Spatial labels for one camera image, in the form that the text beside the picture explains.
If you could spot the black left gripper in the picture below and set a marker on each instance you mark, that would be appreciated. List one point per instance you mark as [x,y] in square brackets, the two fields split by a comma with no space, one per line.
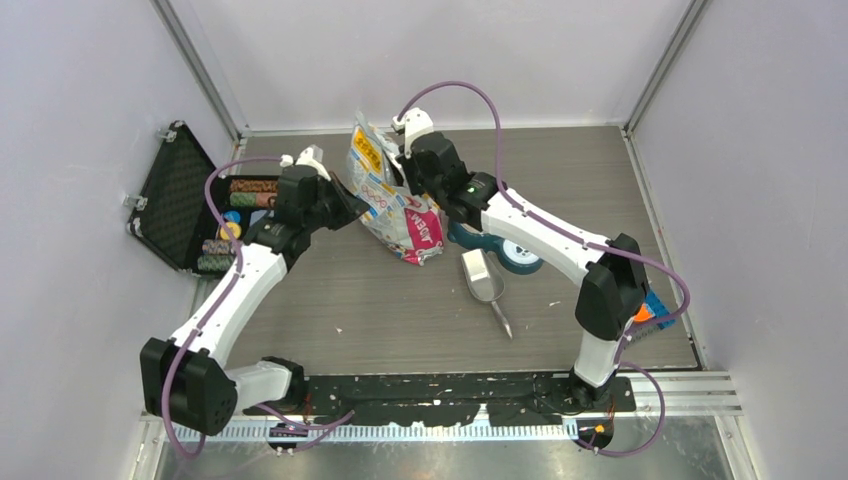
[351,207]

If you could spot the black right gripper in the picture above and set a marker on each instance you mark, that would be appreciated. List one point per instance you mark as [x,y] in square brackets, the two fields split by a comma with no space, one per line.
[408,166]

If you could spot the white yellow pet food bag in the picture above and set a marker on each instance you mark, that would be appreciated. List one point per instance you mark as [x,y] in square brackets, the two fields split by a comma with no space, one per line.
[409,225]

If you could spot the metal food scoop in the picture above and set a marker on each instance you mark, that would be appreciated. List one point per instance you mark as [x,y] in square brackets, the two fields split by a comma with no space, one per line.
[486,284]

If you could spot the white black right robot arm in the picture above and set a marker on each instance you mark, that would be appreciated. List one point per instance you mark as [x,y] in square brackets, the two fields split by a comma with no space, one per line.
[612,283]

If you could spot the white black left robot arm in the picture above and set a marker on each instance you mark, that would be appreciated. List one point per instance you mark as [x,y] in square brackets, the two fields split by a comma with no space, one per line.
[185,379]

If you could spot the teal double pet bowl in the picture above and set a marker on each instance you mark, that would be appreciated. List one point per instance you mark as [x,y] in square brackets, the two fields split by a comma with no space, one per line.
[513,257]

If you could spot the green poker chip stack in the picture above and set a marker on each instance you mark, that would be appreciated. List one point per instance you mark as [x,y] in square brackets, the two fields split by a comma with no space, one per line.
[258,200]

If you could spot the brown poker chip stack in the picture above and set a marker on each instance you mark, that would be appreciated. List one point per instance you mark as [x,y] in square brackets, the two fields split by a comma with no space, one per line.
[253,186]

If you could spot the yellow poker chip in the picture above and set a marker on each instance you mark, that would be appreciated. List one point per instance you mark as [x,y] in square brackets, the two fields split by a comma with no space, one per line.
[230,231]

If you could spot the blue poker chip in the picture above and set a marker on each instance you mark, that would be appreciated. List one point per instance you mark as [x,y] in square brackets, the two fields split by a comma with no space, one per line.
[232,217]

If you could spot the striped poker chip stack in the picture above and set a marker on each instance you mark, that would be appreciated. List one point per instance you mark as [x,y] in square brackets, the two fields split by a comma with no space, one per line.
[218,247]

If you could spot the green striped chip stack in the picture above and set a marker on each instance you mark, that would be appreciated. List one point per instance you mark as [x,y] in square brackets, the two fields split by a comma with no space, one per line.
[215,263]

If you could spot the black foam-lined case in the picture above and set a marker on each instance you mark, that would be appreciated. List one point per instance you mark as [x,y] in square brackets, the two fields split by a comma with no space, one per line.
[170,216]

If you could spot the orange toy brick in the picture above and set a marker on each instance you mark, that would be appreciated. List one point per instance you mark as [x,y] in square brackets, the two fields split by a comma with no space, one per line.
[644,314]

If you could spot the blue toy brick block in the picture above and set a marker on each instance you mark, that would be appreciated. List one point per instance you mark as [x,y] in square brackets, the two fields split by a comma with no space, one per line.
[658,309]

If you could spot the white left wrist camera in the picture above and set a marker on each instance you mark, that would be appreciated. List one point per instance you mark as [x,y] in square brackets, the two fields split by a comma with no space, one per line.
[312,156]

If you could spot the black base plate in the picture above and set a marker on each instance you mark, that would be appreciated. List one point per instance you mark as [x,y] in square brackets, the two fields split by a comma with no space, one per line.
[443,400]

